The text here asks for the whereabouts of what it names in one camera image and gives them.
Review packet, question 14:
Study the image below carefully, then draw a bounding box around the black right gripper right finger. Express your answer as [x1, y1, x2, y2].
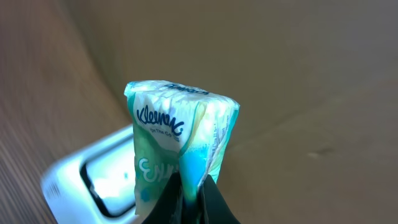
[198, 175, 240, 224]

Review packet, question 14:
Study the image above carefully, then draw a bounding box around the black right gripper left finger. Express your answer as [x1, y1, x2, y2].
[142, 172, 183, 224]

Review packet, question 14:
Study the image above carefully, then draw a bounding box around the teal tissue pack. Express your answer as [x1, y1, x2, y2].
[124, 80, 240, 216]

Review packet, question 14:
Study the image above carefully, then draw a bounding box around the white barcode scanner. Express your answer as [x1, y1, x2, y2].
[40, 126, 139, 224]

